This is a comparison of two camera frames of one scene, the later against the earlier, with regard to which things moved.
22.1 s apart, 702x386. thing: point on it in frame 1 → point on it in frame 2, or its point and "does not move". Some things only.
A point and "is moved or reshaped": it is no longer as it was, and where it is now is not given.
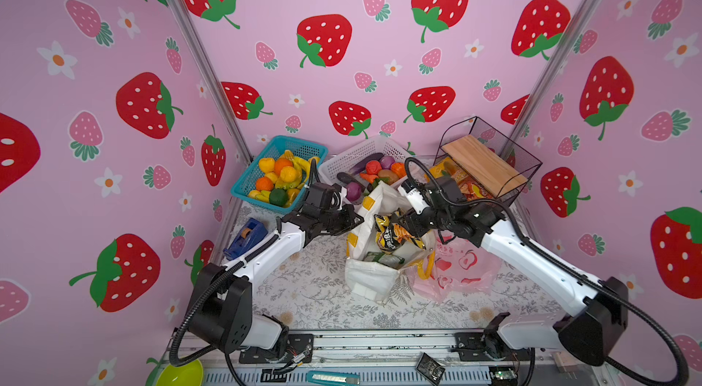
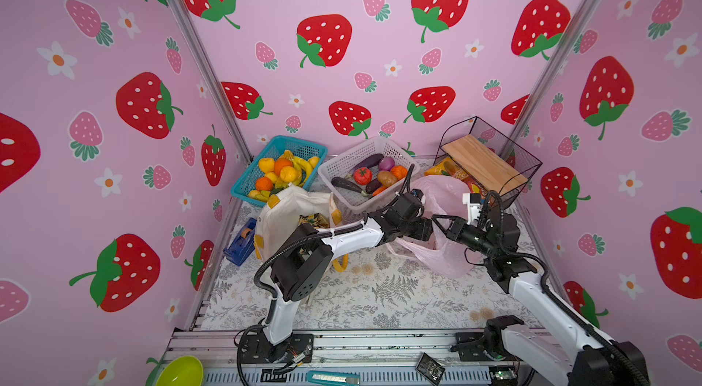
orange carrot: [370, 177] → [378, 190]
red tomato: [373, 166] → [363, 176]
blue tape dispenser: [246, 238] does not move
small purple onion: [387, 161] does not move
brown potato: [388, 173] does not move
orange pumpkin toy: [399, 168] does not move
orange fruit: [281, 163] does not move
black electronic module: [430, 369] does not move
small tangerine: [264, 184] does not move
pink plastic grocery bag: [453, 268] → [443, 195]
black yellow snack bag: [388, 236] is moved or reshaped
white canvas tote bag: [376, 283] → [279, 215]
